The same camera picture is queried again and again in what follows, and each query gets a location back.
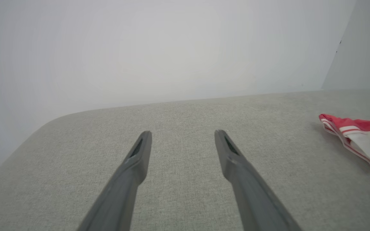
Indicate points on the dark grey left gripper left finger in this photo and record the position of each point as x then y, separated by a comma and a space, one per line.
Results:
124, 189

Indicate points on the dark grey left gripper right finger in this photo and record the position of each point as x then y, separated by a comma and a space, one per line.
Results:
252, 195

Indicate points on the red Bulls 23 basketball jersey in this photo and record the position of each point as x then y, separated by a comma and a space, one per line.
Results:
365, 141

